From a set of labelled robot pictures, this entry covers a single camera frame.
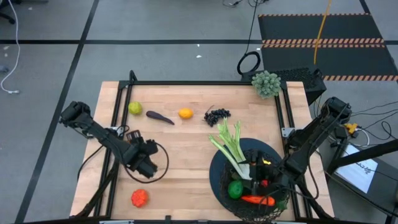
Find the black office chair base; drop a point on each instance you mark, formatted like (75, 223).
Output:
(6, 17)

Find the purple carrot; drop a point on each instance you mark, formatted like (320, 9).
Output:
(157, 116)

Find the black metal table frame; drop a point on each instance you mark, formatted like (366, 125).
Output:
(202, 83)

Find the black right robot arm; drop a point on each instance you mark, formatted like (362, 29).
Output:
(314, 133)

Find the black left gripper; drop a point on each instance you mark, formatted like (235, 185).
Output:
(144, 154)

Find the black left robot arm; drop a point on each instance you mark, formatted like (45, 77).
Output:
(102, 137)

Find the dark green pepper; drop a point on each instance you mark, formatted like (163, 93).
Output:
(281, 205)

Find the pale green potted succulent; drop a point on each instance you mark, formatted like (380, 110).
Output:
(266, 84)

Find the yellow lemon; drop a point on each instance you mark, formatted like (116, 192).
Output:
(185, 113)

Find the round green lime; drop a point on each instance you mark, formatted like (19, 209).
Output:
(235, 189)

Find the white paper sheet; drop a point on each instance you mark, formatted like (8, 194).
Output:
(357, 171)

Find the black side stand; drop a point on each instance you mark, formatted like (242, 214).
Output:
(373, 152)

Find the yellow green apple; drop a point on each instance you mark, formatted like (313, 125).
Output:
(135, 108)

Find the yellow connector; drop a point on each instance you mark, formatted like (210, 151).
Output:
(350, 127)

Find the orange carrot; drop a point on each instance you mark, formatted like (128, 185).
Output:
(258, 200)

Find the yellow tag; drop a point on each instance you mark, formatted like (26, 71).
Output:
(266, 161)

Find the dark wicker basket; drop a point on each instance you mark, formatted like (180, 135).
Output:
(248, 214)

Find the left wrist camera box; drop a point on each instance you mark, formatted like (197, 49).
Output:
(134, 136)

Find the blue round woven placemat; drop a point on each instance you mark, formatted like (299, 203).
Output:
(217, 168)

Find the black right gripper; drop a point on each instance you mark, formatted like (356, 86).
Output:
(275, 172)

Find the black hazard striped floor mat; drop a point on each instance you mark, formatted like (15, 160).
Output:
(326, 28)

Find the dark grape bunch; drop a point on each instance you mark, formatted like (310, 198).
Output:
(214, 116)

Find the green celery bunch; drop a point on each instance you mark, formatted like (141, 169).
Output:
(231, 143)

